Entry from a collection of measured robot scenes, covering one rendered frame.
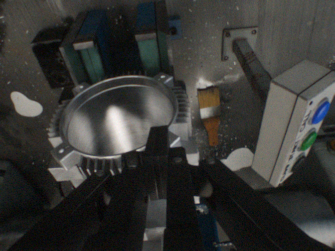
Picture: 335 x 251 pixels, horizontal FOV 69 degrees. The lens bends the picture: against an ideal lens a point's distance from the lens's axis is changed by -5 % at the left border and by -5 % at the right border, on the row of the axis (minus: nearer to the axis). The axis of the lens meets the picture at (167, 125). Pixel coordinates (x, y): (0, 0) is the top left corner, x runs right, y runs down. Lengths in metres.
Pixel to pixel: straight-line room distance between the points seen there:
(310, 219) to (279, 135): 0.34
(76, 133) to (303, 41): 0.48
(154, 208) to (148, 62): 0.22
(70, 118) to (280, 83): 0.28
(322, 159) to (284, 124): 0.43
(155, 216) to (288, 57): 0.44
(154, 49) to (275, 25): 0.27
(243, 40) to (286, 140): 0.27
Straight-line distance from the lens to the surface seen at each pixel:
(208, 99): 0.61
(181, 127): 0.31
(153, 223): 0.32
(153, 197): 0.16
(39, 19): 0.54
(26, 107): 0.68
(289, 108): 0.31
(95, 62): 0.42
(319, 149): 0.76
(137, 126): 0.46
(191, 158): 0.32
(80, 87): 0.41
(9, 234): 0.74
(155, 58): 0.40
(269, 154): 0.37
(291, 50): 0.61
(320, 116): 0.33
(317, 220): 0.65
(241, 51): 0.50
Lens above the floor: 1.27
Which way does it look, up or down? 45 degrees down
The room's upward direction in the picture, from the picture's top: 176 degrees clockwise
